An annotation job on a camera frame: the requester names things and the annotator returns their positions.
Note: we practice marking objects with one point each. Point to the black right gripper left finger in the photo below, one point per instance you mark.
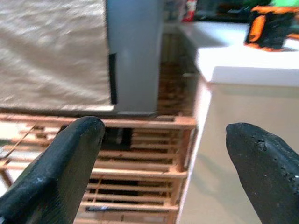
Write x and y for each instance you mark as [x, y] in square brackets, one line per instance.
[51, 177]

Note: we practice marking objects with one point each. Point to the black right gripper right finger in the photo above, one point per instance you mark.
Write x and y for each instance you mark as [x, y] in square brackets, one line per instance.
[268, 177]

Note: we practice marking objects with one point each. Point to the grey fridge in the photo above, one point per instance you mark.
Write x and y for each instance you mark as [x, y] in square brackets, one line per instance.
[137, 58]

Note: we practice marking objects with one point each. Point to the white counter unit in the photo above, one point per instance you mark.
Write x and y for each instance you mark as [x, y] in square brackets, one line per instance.
[245, 107]

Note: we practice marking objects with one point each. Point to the orange black tool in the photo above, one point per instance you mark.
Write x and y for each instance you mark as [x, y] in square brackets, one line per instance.
[268, 32]

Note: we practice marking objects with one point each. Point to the green object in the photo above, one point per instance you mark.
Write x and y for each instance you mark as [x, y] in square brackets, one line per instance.
[285, 2]

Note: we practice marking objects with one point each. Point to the red white object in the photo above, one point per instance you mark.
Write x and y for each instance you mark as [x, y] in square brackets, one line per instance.
[189, 11]

